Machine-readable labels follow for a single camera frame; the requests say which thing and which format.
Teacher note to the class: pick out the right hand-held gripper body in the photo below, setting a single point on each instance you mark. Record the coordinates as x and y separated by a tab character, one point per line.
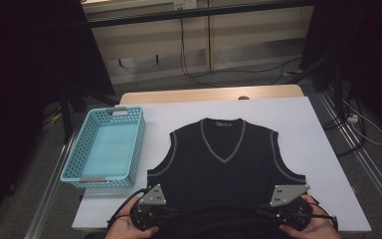
288	195

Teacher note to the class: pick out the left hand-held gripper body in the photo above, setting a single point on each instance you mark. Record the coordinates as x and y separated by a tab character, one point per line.
151	199

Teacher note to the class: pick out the dark knit vest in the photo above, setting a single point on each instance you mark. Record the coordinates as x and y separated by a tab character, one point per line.
225	179

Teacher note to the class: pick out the light blue plastic basket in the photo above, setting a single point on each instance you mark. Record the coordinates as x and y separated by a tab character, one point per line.
109	149

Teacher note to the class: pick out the person's left hand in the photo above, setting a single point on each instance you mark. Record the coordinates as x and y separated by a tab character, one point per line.
126	229

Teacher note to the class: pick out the person's right hand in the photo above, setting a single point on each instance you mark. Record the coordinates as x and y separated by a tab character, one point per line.
318	230

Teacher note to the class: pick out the white power plug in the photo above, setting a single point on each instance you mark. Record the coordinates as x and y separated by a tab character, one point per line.
352	119

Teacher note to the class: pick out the dark round table grommet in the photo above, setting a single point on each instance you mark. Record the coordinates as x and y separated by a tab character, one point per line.
243	97

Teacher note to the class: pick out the black stand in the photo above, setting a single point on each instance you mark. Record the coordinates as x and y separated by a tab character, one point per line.
67	113
337	86

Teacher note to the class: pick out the wooden table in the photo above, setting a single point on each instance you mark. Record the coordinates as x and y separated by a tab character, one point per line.
212	93

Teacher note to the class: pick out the beige panelled cabinet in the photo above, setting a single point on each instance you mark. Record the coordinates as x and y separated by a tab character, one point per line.
245	43

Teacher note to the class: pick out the black curtain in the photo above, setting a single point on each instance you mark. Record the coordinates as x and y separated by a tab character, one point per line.
30	66
361	49

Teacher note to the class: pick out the black horizontal beam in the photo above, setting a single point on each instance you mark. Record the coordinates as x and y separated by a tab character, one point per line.
195	13

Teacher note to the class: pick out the aluminium floor rail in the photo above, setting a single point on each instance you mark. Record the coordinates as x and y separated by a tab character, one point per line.
51	186
368	166

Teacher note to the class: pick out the white wall socket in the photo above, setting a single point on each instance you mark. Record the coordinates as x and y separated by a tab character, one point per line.
185	4

